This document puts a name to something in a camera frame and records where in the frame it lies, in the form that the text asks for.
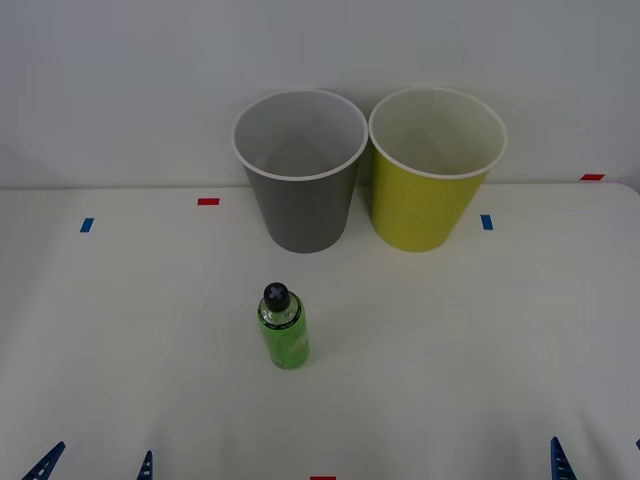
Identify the yellow-green plastic waste bin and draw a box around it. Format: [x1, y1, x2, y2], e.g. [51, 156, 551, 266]
[367, 86, 509, 253]

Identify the grey plastic waste bin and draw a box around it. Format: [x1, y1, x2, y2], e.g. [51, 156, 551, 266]
[231, 88, 370, 255]

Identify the green plastic bottle black cap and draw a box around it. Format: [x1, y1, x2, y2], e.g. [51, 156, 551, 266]
[256, 282, 311, 371]

